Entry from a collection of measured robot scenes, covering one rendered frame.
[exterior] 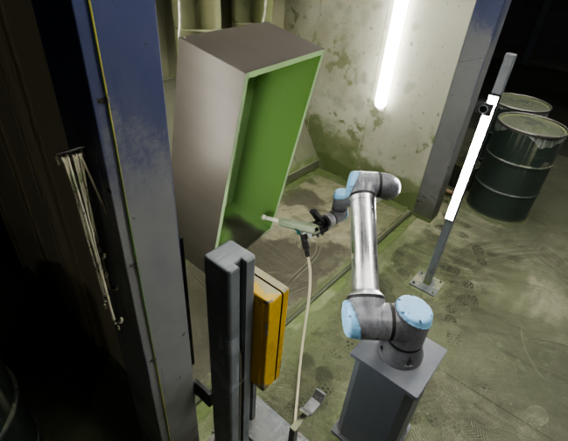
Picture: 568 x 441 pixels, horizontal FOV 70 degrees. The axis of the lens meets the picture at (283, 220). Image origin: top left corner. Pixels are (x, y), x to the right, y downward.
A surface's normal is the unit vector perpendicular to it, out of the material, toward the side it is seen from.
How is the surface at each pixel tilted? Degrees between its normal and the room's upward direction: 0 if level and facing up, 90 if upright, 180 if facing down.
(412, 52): 90
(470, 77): 90
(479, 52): 90
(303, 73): 90
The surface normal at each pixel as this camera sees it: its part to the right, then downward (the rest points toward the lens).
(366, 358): 0.07, -0.82
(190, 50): -0.57, 0.44
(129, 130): 0.76, 0.41
